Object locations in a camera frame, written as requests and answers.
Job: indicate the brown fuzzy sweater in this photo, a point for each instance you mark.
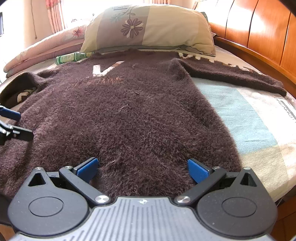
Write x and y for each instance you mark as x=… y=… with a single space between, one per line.
x=138 y=115

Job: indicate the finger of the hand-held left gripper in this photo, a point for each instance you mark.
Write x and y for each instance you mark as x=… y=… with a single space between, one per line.
x=10 y=112
x=20 y=134

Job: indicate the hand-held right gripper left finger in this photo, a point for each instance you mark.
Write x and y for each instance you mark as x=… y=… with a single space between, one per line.
x=87 y=169

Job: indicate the folded pink floral quilt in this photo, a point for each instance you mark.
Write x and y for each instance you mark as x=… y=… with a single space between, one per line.
x=41 y=48

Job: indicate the green glass bottle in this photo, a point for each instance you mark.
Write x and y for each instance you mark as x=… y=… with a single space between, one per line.
x=67 y=59

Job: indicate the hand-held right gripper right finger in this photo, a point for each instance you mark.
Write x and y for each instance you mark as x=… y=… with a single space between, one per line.
x=197 y=171

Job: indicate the wooden headboard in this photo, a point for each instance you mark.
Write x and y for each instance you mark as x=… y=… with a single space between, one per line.
x=261 y=27

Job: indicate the floral patchwork pillow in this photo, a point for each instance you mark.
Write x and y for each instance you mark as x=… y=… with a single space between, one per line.
x=173 y=27

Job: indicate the pink patterned curtain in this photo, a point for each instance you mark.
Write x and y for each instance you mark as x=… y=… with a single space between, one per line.
x=54 y=14

